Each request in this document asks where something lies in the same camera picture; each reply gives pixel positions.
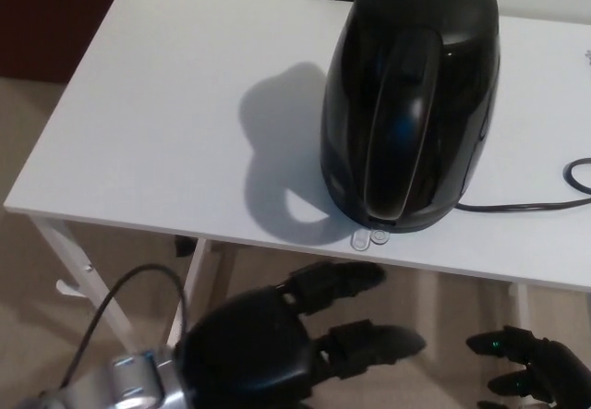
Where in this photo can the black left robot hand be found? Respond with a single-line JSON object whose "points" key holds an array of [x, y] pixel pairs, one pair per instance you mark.
{"points": [[249, 349]]}

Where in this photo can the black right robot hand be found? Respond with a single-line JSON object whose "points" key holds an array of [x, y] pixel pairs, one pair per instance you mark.
{"points": [[554, 372]]}

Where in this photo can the clear round kettle base button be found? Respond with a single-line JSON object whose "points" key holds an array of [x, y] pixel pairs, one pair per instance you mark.
{"points": [[380, 236]]}

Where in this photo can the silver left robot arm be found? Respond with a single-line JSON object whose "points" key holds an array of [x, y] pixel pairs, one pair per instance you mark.
{"points": [[129, 381]]}

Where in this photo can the clear oblong kettle base lever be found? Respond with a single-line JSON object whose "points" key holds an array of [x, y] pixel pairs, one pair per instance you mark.
{"points": [[359, 239]]}

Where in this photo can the small black object under table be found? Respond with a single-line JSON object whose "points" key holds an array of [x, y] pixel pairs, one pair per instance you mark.
{"points": [[184, 246]]}

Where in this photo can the white hook on table leg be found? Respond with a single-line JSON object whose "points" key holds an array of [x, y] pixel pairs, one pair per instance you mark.
{"points": [[69, 289]]}

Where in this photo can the white table with metal legs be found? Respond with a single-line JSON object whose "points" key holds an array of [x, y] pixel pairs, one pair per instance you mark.
{"points": [[161, 104]]}

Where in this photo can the black electric kettle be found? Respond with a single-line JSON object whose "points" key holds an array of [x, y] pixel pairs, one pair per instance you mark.
{"points": [[406, 104]]}

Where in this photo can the dark red cabinet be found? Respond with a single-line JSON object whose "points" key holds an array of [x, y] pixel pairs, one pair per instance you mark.
{"points": [[55, 16]]}

